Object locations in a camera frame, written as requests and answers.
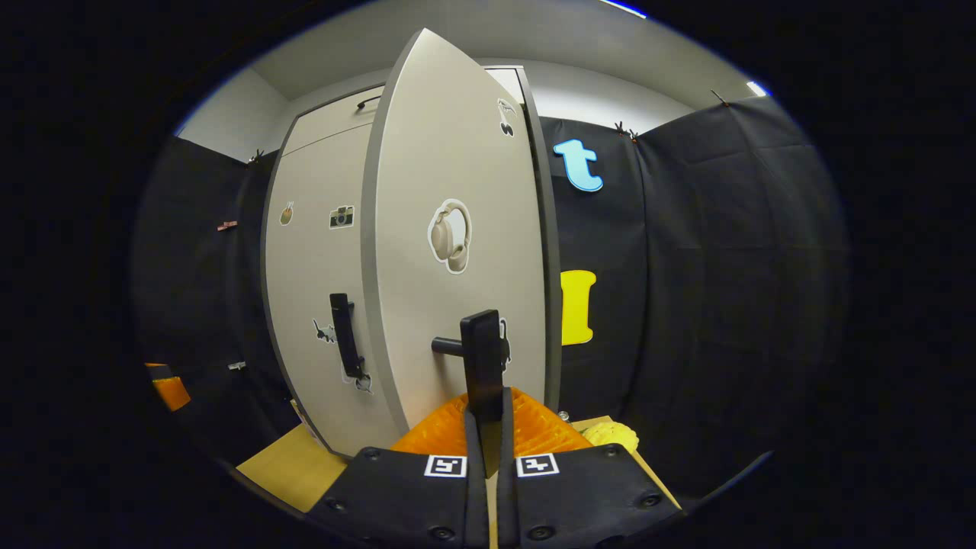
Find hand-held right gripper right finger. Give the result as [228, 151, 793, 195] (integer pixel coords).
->
[497, 387, 683, 549]

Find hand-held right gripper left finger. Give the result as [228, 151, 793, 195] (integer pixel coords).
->
[305, 393, 489, 549]

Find black door handle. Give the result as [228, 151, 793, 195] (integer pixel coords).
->
[432, 309, 510, 479]
[329, 293, 365, 380]

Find beige cabinet door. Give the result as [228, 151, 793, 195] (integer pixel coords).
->
[361, 28, 550, 435]
[265, 124, 405, 458]

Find beige double-door shoe cabinet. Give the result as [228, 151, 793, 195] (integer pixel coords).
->
[259, 65, 565, 462]

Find beige cabinet drawer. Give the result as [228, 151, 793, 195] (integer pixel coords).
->
[282, 67, 528, 157]

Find yellow crumpled cloth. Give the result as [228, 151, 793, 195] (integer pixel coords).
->
[583, 421, 641, 455]

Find black backdrop cloth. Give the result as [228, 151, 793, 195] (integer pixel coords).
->
[133, 95, 851, 504]

